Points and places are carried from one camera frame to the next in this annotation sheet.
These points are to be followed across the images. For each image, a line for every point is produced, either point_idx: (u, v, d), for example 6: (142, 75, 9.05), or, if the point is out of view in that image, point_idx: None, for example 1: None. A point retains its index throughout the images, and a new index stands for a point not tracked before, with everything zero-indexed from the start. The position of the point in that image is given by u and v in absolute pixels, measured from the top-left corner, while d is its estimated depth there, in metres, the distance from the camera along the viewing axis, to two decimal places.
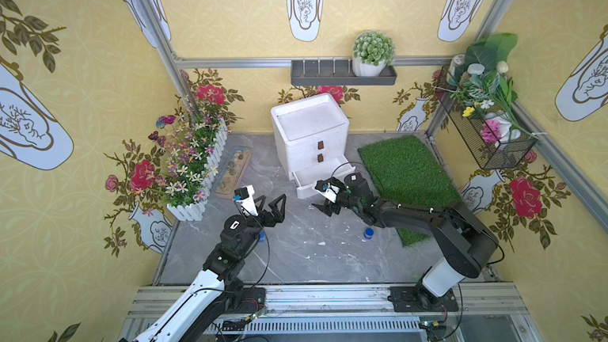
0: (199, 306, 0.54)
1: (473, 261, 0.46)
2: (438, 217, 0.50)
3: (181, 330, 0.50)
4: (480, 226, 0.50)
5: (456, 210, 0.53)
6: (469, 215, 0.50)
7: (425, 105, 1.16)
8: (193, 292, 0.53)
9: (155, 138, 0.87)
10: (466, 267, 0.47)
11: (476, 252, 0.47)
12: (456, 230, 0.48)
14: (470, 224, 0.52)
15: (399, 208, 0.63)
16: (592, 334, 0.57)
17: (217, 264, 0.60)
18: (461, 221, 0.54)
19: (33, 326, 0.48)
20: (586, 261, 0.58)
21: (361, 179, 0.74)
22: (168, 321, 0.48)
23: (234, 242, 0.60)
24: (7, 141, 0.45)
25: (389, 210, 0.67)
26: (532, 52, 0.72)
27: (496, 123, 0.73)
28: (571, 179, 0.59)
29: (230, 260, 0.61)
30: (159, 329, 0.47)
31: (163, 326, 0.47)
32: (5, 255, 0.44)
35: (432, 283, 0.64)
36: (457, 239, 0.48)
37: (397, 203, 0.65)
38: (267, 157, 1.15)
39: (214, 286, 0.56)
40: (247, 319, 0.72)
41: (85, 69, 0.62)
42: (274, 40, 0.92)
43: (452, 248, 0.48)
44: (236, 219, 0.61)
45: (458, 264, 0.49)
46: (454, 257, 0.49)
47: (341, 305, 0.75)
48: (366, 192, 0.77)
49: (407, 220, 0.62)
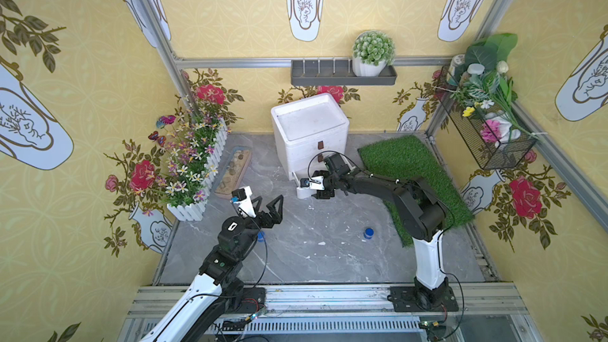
0: (196, 311, 0.53)
1: (421, 226, 0.56)
2: (400, 187, 0.57)
3: (180, 334, 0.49)
4: (436, 197, 0.57)
5: (417, 184, 0.60)
6: (427, 188, 0.61)
7: (425, 105, 1.16)
8: (190, 298, 0.53)
9: (155, 138, 0.87)
10: (416, 230, 0.58)
11: (425, 218, 0.55)
12: (412, 199, 0.56)
14: (428, 195, 0.62)
15: (370, 178, 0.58)
16: (592, 334, 0.57)
17: (214, 266, 0.59)
18: (421, 191, 0.61)
19: (33, 325, 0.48)
20: (585, 261, 0.58)
21: (337, 154, 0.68)
22: (164, 328, 0.48)
23: (231, 245, 0.59)
24: (6, 141, 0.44)
25: (362, 178, 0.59)
26: (532, 52, 0.72)
27: (496, 123, 0.73)
28: (571, 179, 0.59)
29: (226, 264, 0.60)
30: (155, 338, 0.46)
31: (159, 334, 0.47)
32: (5, 254, 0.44)
35: (425, 278, 0.66)
36: (411, 205, 0.56)
37: (370, 172, 0.73)
38: (267, 157, 1.15)
39: (210, 292, 0.55)
40: (247, 318, 0.72)
41: (85, 69, 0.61)
42: (274, 40, 0.92)
43: (407, 214, 0.59)
44: (233, 222, 0.60)
45: (411, 227, 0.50)
46: (408, 222, 0.60)
47: (341, 305, 0.75)
48: (341, 167, 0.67)
49: (375, 187, 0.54)
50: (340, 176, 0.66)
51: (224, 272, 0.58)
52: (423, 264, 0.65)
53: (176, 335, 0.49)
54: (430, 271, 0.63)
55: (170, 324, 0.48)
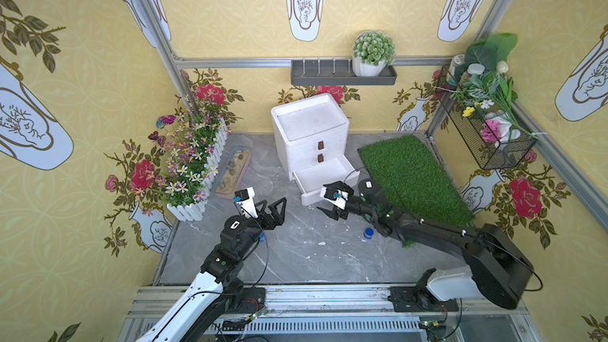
0: (196, 309, 0.53)
1: (511, 293, 0.43)
2: (473, 242, 0.46)
3: (181, 332, 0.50)
4: (518, 252, 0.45)
5: (491, 235, 0.47)
6: (504, 240, 0.47)
7: (425, 105, 1.16)
8: (191, 295, 0.53)
9: (155, 138, 0.87)
10: (502, 298, 0.43)
11: (512, 282, 0.44)
12: (493, 258, 0.49)
14: (505, 248, 0.46)
15: (422, 225, 0.57)
16: (592, 334, 0.57)
17: (214, 263, 0.60)
18: (495, 245, 0.49)
19: (33, 325, 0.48)
20: (585, 261, 0.58)
21: (377, 187, 0.66)
22: (165, 325, 0.48)
23: (234, 239, 0.59)
24: (6, 141, 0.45)
25: (409, 226, 0.61)
26: (532, 52, 0.72)
27: (496, 123, 0.73)
28: (571, 179, 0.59)
29: (228, 261, 0.61)
30: (157, 335, 0.46)
31: (160, 332, 0.47)
32: (5, 255, 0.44)
35: (437, 286, 0.62)
36: (494, 266, 0.44)
37: (419, 218, 0.59)
38: (267, 157, 1.15)
39: (212, 290, 0.55)
40: (247, 319, 0.72)
41: (85, 69, 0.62)
42: (274, 40, 0.92)
43: (489, 279, 0.43)
44: (237, 219, 0.61)
45: (493, 294, 0.44)
46: (491, 288, 0.44)
47: (341, 305, 0.75)
48: (380, 201, 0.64)
49: (436, 240, 0.55)
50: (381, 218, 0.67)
51: (225, 269, 0.59)
52: (444, 283, 0.59)
53: (176, 332, 0.49)
54: (451, 292, 0.58)
55: (170, 322, 0.48)
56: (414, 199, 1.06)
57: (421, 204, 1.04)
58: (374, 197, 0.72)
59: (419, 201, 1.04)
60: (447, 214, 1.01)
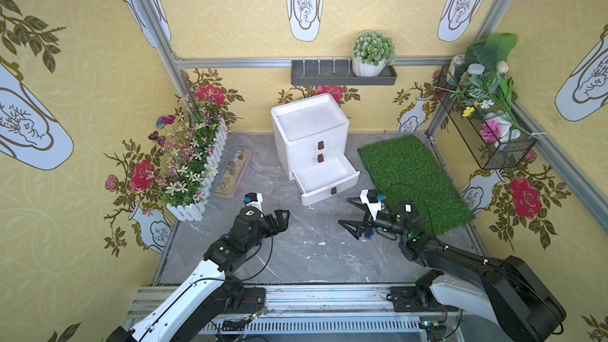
0: (198, 296, 0.52)
1: (530, 330, 0.41)
2: (492, 271, 0.47)
3: (181, 318, 0.49)
4: (545, 291, 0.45)
5: (515, 269, 0.46)
6: (531, 276, 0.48)
7: (425, 105, 1.16)
8: (193, 282, 0.52)
9: (155, 138, 0.87)
10: (522, 335, 0.41)
11: (535, 320, 0.42)
12: (511, 288, 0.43)
14: (530, 286, 0.44)
15: (445, 251, 0.58)
16: (592, 334, 0.57)
17: (221, 251, 0.59)
18: (521, 281, 0.45)
19: (33, 325, 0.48)
20: (585, 261, 0.58)
21: (416, 213, 0.64)
22: (165, 310, 0.47)
23: (247, 227, 0.62)
24: (7, 141, 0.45)
25: (435, 251, 0.60)
26: (532, 53, 0.72)
27: (496, 123, 0.73)
28: (571, 179, 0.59)
29: (231, 250, 0.60)
30: (157, 318, 0.46)
31: (160, 316, 0.46)
32: (5, 255, 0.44)
35: (441, 290, 0.62)
36: (511, 295, 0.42)
37: (443, 245, 0.60)
38: (267, 157, 1.15)
39: (214, 276, 0.54)
40: (247, 319, 0.72)
41: (85, 69, 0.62)
42: (274, 40, 0.92)
43: (507, 310, 0.42)
44: (252, 209, 0.65)
45: (514, 330, 0.41)
46: (510, 321, 0.42)
47: (341, 305, 0.75)
48: (415, 227, 0.66)
49: (459, 267, 0.53)
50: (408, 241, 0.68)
51: (228, 258, 0.58)
52: (452, 294, 0.58)
53: (177, 316, 0.47)
54: (454, 302, 0.58)
55: (172, 306, 0.48)
56: (415, 199, 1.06)
57: (421, 204, 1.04)
58: (411, 222, 0.67)
59: (420, 202, 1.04)
60: (447, 215, 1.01)
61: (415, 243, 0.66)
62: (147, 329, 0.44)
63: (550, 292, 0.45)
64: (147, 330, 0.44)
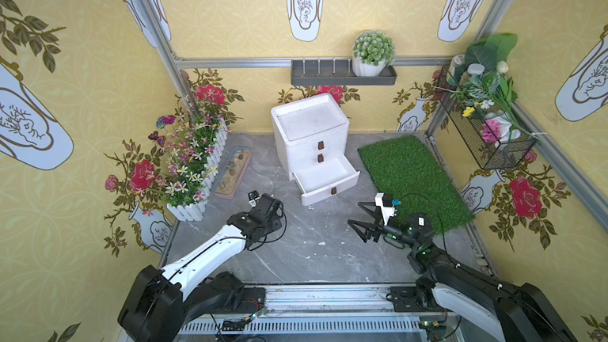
0: (221, 252, 0.53)
1: None
2: (507, 298, 0.46)
3: (203, 268, 0.49)
4: (560, 324, 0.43)
5: (530, 296, 0.45)
6: (545, 305, 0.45)
7: (425, 105, 1.16)
8: (218, 241, 0.54)
9: (155, 138, 0.87)
10: None
11: None
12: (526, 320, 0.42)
14: (545, 316, 0.43)
15: (456, 269, 0.57)
16: (592, 334, 0.57)
17: (246, 222, 0.61)
18: (536, 310, 0.44)
19: (33, 326, 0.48)
20: (586, 262, 0.58)
21: (428, 228, 0.63)
22: (191, 259, 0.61)
23: (271, 205, 0.68)
24: (7, 141, 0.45)
25: (444, 267, 0.59)
26: (532, 52, 0.72)
27: (496, 123, 0.73)
28: (578, 186, 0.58)
29: (253, 221, 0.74)
30: (184, 264, 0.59)
31: (188, 263, 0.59)
32: (5, 255, 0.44)
35: (443, 295, 0.61)
36: (526, 326, 0.46)
37: (455, 264, 0.59)
38: (267, 157, 1.15)
39: (236, 239, 0.56)
40: (247, 318, 0.72)
41: (85, 69, 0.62)
42: (273, 40, 0.92)
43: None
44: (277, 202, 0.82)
45: None
46: None
47: (341, 305, 0.75)
48: (427, 241, 0.64)
49: (471, 288, 0.51)
50: (418, 253, 0.67)
51: (250, 227, 0.60)
52: (455, 302, 0.58)
53: (202, 263, 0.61)
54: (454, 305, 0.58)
55: (198, 257, 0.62)
56: (415, 199, 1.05)
57: (420, 205, 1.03)
58: (423, 236, 0.65)
59: (420, 201, 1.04)
60: (448, 214, 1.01)
61: (424, 256, 0.65)
62: (176, 271, 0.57)
63: (565, 324, 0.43)
64: (176, 271, 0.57)
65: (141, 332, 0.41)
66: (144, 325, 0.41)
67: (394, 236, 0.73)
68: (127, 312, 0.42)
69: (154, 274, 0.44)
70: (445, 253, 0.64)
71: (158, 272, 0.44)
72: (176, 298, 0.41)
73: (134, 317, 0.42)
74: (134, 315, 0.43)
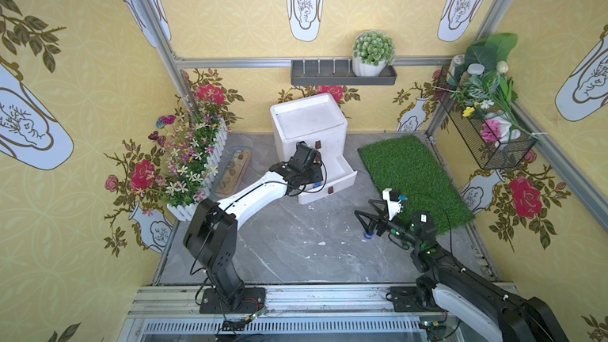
0: (267, 195, 0.58)
1: None
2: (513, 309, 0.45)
3: (252, 208, 0.54)
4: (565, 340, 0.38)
5: (536, 309, 0.44)
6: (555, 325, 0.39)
7: (425, 105, 1.16)
8: (264, 182, 0.59)
9: (155, 138, 0.87)
10: None
11: None
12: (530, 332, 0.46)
14: (550, 332, 0.43)
15: (461, 273, 0.56)
16: (593, 334, 0.57)
17: (284, 170, 0.64)
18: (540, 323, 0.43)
19: (33, 326, 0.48)
20: (585, 262, 0.58)
21: (431, 225, 0.63)
22: (244, 195, 0.53)
23: (309, 155, 0.69)
24: (6, 141, 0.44)
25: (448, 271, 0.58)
26: (532, 52, 0.72)
27: (496, 123, 0.73)
28: (585, 195, 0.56)
29: (292, 169, 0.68)
30: (237, 199, 0.52)
31: (239, 199, 0.52)
32: (5, 255, 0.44)
35: (443, 297, 0.61)
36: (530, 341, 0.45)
37: (461, 267, 0.59)
38: (267, 157, 1.15)
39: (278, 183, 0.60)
40: (247, 318, 0.72)
41: (85, 69, 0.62)
42: (273, 40, 0.92)
43: None
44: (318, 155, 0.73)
45: None
46: None
47: (341, 305, 0.75)
48: (428, 239, 0.64)
49: (474, 294, 0.51)
50: (422, 252, 0.66)
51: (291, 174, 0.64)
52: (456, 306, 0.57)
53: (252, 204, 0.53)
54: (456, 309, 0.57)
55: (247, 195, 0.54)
56: (415, 199, 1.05)
57: (420, 204, 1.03)
58: (424, 233, 0.66)
59: (420, 201, 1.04)
60: (448, 214, 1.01)
61: (428, 256, 0.64)
62: (230, 204, 0.51)
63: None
64: (230, 203, 0.51)
65: (203, 253, 0.47)
66: (205, 249, 0.47)
67: (397, 232, 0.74)
68: (190, 236, 0.49)
69: (210, 205, 0.49)
70: (450, 255, 0.63)
71: (215, 203, 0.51)
72: (232, 226, 0.46)
73: (196, 242, 0.48)
74: (195, 241, 0.49)
